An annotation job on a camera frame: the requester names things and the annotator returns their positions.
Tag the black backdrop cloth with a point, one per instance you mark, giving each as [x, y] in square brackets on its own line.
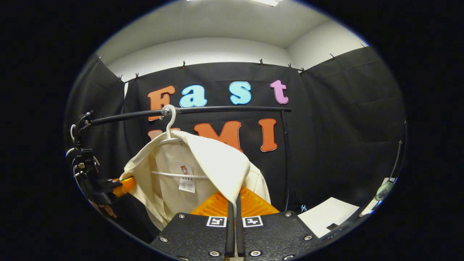
[337, 137]

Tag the white clothes hanger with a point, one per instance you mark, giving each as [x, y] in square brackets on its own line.
[172, 119]
[73, 132]

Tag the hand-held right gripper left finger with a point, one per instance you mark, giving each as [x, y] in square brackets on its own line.
[230, 232]

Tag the row of black clips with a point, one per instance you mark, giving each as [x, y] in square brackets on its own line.
[183, 65]

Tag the black clothes rail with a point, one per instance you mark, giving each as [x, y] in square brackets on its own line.
[224, 108]

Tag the white paper sheet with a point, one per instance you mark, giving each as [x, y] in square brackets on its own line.
[326, 215]

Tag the cream jacket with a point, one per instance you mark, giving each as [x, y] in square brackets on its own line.
[217, 163]

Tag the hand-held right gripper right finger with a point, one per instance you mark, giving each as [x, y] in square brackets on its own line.
[240, 235]

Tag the ceiling light panel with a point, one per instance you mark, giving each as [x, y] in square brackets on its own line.
[268, 1]

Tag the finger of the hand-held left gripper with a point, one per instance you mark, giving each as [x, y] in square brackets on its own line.
[125, 186]

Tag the small blue clip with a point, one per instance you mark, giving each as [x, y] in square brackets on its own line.
[303, 208]

